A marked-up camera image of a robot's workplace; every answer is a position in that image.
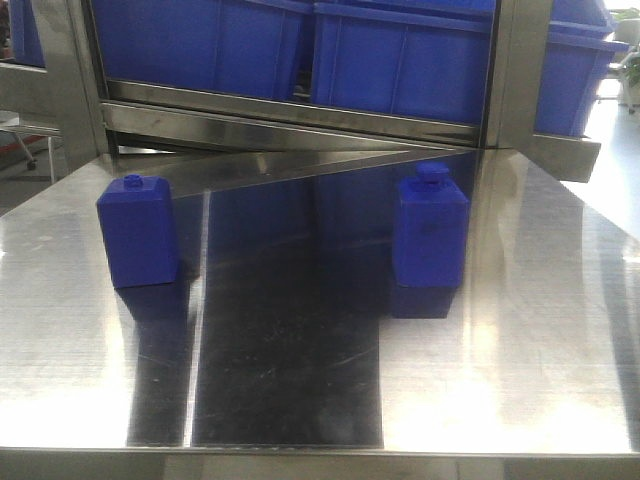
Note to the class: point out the far left blue bin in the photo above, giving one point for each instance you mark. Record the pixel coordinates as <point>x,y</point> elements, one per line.
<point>25,40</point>

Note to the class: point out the left blue storage bin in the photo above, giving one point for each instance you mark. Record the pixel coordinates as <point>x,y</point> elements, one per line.
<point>250,48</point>

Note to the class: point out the blue block part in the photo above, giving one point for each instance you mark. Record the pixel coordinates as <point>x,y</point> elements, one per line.
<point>430,229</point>
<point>139,231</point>

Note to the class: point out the right blue storage bin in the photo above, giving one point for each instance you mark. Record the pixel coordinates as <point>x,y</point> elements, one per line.
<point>577,59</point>

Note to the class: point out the middle blue storage bin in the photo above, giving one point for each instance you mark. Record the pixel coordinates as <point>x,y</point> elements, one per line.
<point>424,63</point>

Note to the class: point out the blue storage bin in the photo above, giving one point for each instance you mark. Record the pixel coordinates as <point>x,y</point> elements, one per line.
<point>250,48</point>
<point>577,59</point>
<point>424,63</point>

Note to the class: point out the stainless steel shelf frame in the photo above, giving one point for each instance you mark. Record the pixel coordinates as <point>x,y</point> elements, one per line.
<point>91,111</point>

